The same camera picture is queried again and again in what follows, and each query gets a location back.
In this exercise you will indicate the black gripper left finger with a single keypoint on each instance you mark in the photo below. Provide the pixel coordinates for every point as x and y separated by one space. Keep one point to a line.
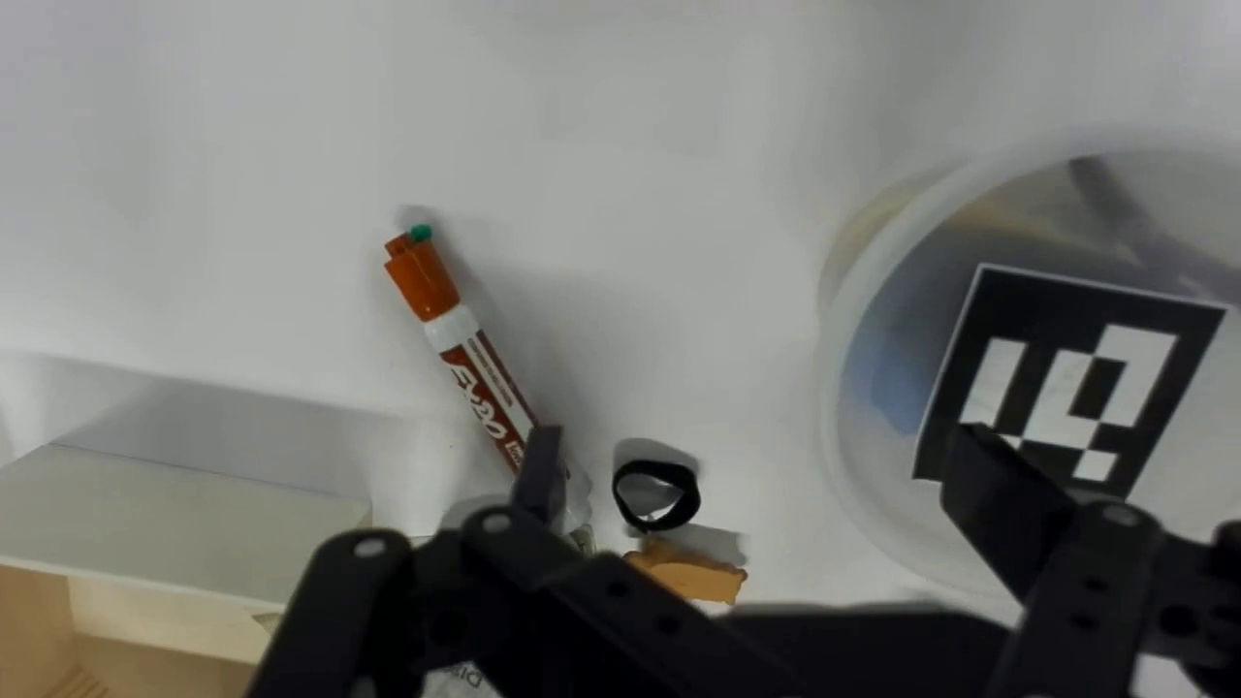
545 470

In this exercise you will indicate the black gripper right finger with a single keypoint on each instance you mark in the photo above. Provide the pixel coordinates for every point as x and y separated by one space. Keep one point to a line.
1022 517

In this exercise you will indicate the red white marker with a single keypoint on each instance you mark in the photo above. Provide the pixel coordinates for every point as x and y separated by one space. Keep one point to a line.
460 344

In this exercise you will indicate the small tan wooden piece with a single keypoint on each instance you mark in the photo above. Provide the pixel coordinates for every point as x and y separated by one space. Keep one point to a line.
693 572

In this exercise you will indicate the small white black toy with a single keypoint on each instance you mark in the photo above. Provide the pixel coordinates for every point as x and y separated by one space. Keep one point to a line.
725 545

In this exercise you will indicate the open wooden box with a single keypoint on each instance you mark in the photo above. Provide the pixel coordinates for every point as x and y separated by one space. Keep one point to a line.
156 529

